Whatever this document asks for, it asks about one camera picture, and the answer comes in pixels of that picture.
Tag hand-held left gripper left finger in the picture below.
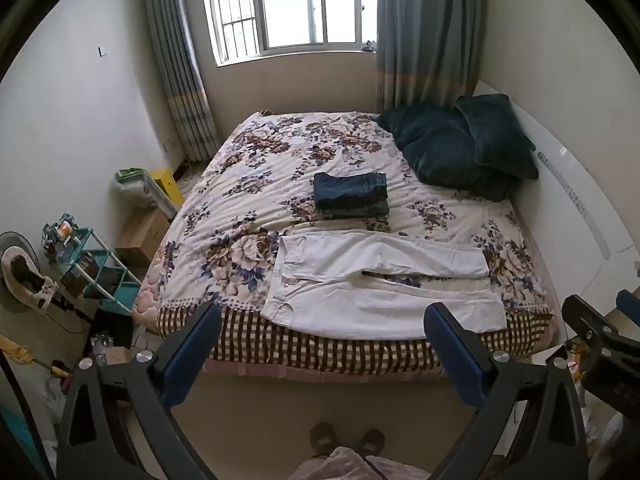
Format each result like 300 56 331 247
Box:
56 302 223 480

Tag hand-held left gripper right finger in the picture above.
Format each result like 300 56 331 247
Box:
423 302 589 480

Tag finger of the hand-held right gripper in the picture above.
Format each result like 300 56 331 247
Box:
616 289 640 315
561 295 640 361

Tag white pants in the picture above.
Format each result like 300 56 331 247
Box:
260 230 508 342

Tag dark bag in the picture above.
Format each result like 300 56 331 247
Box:
92 306 137 357

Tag cardboard box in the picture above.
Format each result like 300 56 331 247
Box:
116 207 174 267

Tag person's right shoe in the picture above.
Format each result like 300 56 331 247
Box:
359 428 386 457

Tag person's shoe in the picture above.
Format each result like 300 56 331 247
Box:
309 422 337 457
359 428 386 457

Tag teal storage rack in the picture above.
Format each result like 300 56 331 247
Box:
42 212 143 317

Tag white headboard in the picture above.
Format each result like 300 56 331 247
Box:
472 80 640 307

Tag person's legs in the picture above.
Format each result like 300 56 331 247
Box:
289 446 432 480

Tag person's left shoe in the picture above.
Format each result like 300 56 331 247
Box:
309 422 337 457

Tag yellow box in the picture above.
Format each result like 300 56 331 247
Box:
147 167 182 207

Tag clear plastic container green lid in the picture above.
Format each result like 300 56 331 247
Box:
114 167 178 220

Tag stack of folded dark jeans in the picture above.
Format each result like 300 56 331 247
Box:
313 171 391 221

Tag floral blanket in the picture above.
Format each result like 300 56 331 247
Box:
137 110 553 346

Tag standing fan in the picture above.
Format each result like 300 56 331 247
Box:
0 231 60 315

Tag teal box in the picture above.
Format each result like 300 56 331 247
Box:
0 400 43 463

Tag dark teal pillow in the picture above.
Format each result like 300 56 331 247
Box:
454 94 540 181
376 102 516 203

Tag grey-blue curtain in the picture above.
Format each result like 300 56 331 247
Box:
142 0 221 162
375 0 485 114

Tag window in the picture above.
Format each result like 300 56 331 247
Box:
200 0 379 67

